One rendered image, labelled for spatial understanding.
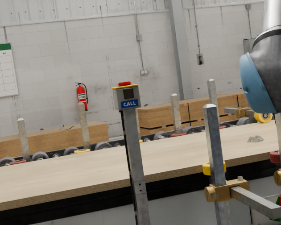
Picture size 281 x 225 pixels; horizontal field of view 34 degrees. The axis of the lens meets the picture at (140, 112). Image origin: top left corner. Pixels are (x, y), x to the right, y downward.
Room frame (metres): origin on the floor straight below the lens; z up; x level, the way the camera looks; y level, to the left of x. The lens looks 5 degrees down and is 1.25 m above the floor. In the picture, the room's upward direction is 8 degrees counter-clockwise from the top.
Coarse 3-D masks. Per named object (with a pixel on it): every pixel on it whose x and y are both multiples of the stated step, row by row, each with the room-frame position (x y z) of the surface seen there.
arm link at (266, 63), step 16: (272, 0) 0.90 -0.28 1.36; (272, 16) 0.88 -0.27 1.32; (272, 32) 0.83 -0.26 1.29; (256, 48) 0.85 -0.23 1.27; (272, 48) 0.81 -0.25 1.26; (240, 64) 0.83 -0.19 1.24; (256, 64) 0.81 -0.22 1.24; (272, 64) 0.79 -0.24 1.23; (256, 80) 0.80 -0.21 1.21; (272, 80) 0.78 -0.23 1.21; (256, 96) 0.80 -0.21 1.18; (272, 96) 0.79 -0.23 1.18; (256, 112) 0.84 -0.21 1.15; (272, 112) 0.83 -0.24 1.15
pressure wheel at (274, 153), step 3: (276, 150) 1.63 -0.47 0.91; (270, 153) 1.60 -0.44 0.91; (273, 153) 1.59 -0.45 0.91; (276, 153) 1.58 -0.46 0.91; (279, 153) 1.58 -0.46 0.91; (270, 156) 1.60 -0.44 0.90; (273, 156) 1.58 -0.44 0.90; (276, 156) 1.57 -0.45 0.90; (279, 156) 1.57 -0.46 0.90; (270, 159) 1.60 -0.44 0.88; (273, 159) 1.58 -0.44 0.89; (276, 159) 1.57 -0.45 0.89; (279, 159) 1.57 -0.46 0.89; (273, 162) 1.58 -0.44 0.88; (276, 162) 1.57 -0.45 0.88; (279, 162) 1.57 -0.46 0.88
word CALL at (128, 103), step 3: (123, 102) 1.34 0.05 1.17; (126, 102) 1.34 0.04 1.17; (129, 102) 1.34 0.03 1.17; (132, 102) 1.34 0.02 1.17; (135, 102) 1.35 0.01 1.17; (123, 105) 1.34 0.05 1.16; (126, 105) 1.34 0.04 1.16; (129, 105) 1.34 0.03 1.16; (132, 105) 1.34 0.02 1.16; (135, 105) 1.35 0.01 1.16; (138, 105) 1.35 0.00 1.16
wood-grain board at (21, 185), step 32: (224, 128) 2.42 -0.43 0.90; (256, 128) 2.26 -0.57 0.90; (64, 160) 2.10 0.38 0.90; (96, 160) 1.98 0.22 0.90; (160, 160) 1.78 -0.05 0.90; (192, 160) 1.69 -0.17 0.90; (224, 160) 1.62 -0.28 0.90; (256, 160) 1.65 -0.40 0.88; (0, 192) 1.60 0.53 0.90; (32, 192) 1.53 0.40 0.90; (64, 192) 1.49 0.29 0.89
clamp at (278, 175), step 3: (276, 171) 1.48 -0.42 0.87; (279, 171) 1.47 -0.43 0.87; (276, 174) 1.48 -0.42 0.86; (279, 174) 1.46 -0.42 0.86; (276, 177) 1.48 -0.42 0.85; (279, 177) 1.46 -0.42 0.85; (276, 180) 1.48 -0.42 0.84; (279, 180) 1.46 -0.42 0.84; (276, 183) 1.49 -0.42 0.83; (279, 183) 1.47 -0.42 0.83
